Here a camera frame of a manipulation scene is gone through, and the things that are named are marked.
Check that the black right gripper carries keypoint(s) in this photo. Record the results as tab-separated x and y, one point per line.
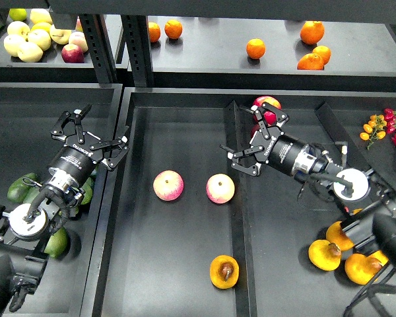
287	154

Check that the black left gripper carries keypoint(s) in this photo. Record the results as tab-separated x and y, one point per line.
74	160

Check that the green avocado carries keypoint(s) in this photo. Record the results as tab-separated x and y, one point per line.
57	243

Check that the yellow pear with brown stem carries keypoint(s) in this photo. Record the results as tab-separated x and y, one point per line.
224	272

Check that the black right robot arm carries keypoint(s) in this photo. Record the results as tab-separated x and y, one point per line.
368	205

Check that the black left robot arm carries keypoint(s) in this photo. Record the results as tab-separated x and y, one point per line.
44	208

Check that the yellow pear under arm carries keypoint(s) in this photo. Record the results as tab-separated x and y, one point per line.
335	235

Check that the avocado middle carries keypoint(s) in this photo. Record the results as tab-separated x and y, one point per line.
87	189

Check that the avocado far left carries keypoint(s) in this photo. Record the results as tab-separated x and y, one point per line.
19	189

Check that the pale yellow pear front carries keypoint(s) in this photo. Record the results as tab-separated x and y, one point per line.
29	52

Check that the pale yellow pear right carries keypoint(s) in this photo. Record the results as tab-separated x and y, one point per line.
59	36

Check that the pale yellow pear centre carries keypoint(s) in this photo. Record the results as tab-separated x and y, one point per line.
41	38

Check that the pale yellow pear left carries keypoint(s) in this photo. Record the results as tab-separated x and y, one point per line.
12	43

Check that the yellow pear left in bin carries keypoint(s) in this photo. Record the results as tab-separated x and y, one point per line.
325	255

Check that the black tray divider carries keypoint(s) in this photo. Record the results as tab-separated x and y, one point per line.
239	222

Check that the pink apple right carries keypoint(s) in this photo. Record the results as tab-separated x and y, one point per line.
220	188

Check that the pink apple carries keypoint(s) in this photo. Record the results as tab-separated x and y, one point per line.
168	185
220	188

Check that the black slanted divider right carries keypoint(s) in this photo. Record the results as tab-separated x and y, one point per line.
346	125

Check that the pink apple left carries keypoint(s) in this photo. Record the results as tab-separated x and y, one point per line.
168	185

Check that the orange front right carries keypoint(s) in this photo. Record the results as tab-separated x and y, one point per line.
311	61

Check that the dark red shelf apple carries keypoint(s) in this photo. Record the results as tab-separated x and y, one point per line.
72	53

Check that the orange on shelf middle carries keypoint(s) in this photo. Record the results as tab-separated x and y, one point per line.
255	48

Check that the orange on shelf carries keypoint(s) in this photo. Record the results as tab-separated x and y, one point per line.
154	32
255	48
173	29

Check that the orange right small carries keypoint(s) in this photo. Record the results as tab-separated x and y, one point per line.
324	52

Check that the orange cherry tomato bunch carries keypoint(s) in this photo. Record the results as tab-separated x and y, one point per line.
373	130

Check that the pale pink peach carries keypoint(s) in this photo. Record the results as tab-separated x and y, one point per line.
78	38

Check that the large orange top right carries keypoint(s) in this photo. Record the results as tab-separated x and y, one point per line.
312	32

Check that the red cherry tomato bunch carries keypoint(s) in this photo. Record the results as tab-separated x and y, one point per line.
390	118

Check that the orange on shelf left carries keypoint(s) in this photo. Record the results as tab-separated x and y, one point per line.
154	32

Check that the green lime on shelf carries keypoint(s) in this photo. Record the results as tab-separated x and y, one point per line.
18	14

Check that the black shelf post left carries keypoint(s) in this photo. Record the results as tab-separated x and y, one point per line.
96	34

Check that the black shelf post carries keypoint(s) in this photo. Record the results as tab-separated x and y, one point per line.
136	36
96	34

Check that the black shelf post right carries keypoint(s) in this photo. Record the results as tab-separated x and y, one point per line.
136	36

